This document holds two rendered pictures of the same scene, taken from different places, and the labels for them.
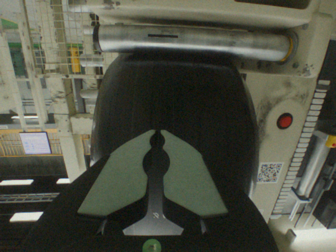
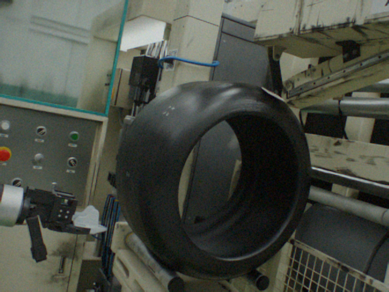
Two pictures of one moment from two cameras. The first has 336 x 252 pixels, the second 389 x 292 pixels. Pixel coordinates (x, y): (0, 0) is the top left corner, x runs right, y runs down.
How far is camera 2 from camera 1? 1.04 m
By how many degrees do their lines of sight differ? 62
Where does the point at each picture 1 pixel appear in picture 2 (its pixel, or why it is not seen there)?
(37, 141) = not seen: outside the picture
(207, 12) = (135, 270)
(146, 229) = (132, 163)
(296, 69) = (123, 227)
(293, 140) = not seen: hidden behind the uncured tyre
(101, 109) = (158, 240)
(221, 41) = (139, 254)
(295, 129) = not seen: hidden behind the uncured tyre
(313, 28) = (114, 246)
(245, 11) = (127, 264)
